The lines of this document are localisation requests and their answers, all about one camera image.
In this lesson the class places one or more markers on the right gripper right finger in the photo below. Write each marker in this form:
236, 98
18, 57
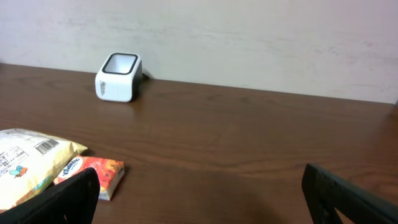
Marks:
326, 194

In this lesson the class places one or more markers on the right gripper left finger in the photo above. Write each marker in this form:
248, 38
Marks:
72, 201

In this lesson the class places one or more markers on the orange tissue pack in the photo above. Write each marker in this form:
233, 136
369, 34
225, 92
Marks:
109, 173

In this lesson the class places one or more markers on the cream snack bag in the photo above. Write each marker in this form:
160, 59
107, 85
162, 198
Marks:
30, 161

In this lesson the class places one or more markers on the white barcode scanner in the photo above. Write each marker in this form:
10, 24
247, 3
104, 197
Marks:
119, 78

